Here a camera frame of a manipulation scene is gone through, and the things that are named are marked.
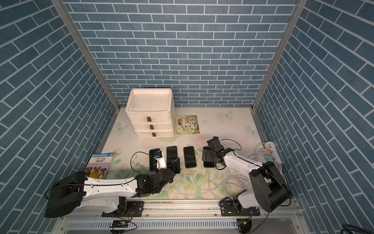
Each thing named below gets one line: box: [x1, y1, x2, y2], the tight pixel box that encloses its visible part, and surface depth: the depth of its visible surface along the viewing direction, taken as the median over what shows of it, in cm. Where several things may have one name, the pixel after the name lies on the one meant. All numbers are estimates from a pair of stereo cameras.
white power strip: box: [264, 141, 282, 164], surface depth 96 cm
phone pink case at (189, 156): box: [183, 146, 197, 169], surface depth 95 cm
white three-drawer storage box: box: [125, 88, 175, 138], surface depth 93 cm
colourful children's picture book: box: [175, 115, 200, 136], surface depth 111 cm
